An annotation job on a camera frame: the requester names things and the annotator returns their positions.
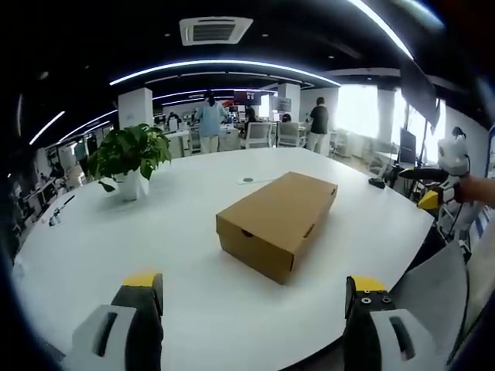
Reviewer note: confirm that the white mesh office chair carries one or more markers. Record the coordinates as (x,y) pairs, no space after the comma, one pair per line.
(258,135)
(289,134)

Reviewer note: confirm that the round white table disc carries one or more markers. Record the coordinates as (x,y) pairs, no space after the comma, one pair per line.
(246,179)

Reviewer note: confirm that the green potted plant white pot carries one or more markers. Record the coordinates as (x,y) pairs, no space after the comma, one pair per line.
(129,158)

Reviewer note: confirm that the bright ceiling light strip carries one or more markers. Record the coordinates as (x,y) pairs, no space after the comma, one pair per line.
(383,27)

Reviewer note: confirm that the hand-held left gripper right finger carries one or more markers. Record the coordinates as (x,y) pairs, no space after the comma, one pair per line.
(386,336)

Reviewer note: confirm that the brown cardboard shoe box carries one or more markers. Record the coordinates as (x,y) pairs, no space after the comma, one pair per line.
(272,224)

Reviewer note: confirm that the black hanging screen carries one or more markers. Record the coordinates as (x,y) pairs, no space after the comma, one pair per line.
(419,90)

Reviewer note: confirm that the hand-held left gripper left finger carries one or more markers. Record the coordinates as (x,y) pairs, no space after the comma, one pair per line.
(116,332)

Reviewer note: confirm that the black and white pen tool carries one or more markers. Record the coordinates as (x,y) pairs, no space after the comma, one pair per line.
(60,210)

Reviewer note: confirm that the small black table device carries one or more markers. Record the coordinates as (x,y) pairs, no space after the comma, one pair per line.
(376,182)

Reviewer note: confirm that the black standing monitor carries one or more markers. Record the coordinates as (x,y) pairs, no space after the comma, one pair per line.
(408,146)

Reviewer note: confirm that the white ceiling air vent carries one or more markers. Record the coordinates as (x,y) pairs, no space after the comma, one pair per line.
(214,31)

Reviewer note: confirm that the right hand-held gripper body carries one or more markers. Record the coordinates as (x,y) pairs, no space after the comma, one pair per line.
(452,154)

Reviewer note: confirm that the long curved ceiling light strip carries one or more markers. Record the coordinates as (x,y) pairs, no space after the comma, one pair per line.
(220,66)

